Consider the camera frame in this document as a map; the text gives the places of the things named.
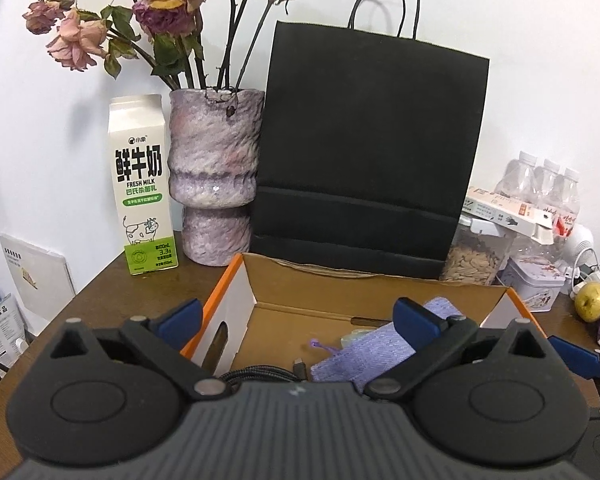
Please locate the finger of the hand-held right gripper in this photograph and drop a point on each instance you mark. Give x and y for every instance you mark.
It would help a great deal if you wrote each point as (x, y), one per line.
(577, 357)

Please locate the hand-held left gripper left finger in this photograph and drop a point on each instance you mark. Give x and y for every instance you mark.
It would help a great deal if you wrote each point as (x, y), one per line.
(180, 320)

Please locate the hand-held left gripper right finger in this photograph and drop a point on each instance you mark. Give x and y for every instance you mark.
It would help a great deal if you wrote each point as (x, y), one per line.
(416, 321)

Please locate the purple knit pouch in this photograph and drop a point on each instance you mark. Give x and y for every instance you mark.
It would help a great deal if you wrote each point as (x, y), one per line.
(350, 360)

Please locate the cardboard box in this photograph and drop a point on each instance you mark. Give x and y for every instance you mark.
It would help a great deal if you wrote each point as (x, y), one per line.
(280, 325)

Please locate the green apple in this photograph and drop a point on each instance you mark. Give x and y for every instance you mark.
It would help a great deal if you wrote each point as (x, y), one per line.
(591, 302)

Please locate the iridescent clear plastic cup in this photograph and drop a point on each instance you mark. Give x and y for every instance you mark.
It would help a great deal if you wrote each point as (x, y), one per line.
(356, 340)

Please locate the clear jar of seeds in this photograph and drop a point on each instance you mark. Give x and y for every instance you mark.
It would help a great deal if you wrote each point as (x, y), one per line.
(472, 260)

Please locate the printed white tin box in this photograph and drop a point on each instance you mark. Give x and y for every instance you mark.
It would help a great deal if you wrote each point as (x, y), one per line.
(532, 285)

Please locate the white round device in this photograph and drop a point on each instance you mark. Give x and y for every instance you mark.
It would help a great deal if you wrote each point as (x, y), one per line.
(580, 240)

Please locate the white green milk carton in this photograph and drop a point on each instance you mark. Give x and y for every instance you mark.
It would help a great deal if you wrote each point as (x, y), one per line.
(142, 185)

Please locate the long white carton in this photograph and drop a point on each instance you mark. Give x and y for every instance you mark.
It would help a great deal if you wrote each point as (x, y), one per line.
(505, 210)

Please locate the white flat board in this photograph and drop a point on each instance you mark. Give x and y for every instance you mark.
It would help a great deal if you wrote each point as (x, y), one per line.
(35, 280)

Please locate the mottled purple ceramic vase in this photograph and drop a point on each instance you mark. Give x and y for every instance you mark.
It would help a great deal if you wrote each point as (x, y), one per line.
(215, 170)

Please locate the black paper bag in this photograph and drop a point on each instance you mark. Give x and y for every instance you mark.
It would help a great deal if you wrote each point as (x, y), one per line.
(365, 160)

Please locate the blue white packets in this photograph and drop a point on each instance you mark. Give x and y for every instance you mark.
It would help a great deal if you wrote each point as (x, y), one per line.
(0, 320)

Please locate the dried pink rose bouquet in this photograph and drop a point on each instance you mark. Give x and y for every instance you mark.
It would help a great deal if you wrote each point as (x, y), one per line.
(170, 15)

